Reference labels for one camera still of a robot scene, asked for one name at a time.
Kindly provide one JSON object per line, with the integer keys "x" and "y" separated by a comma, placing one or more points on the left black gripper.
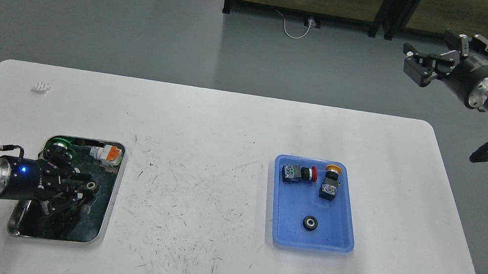
{"x": 21, "y": 179}

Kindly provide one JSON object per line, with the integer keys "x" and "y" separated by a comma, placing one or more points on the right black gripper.
{"x": 467, "y": 79}

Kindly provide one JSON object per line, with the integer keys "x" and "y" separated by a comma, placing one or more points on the black gear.
{"x": 310, "y": 223}
{"x": 91, "y": 188}

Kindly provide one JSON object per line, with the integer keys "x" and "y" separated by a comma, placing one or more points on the silver metal tray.
{"x": 89, "y": 223}

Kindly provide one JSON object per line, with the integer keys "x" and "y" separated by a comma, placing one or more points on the white orange connector block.
{"x": 109, "y": 156}

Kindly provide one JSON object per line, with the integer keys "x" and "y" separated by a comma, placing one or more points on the small white plastic piece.
{"x": 41, "y": 88}

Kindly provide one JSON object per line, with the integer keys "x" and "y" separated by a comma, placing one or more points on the blue plastic tray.
{"x": 293, "y": 202}

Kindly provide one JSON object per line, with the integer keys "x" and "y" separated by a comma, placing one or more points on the green push button switch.
{"x": 59, "y": 151}

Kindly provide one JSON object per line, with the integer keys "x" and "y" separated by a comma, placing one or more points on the yellow push button switch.
{"x": 330, "y": 184}

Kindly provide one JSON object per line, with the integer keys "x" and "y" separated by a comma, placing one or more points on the red push button switch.
{"x": 295, "y": 173}

